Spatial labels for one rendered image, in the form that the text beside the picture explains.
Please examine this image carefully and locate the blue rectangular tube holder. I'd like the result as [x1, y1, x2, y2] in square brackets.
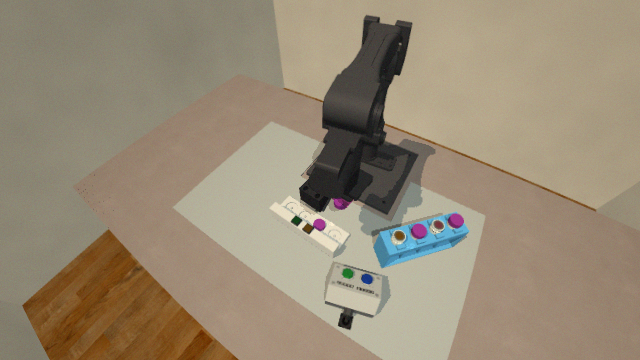
[373, 212, 470, 268]

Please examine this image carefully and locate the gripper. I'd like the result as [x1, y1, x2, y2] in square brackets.
[341, 169, 373, 208]

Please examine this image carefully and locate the cream long bar with two dark lamps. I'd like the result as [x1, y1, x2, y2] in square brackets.
[269, 196, 350, 258]

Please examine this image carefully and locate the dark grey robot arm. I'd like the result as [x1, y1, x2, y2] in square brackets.
[299, 15, 412, 212]

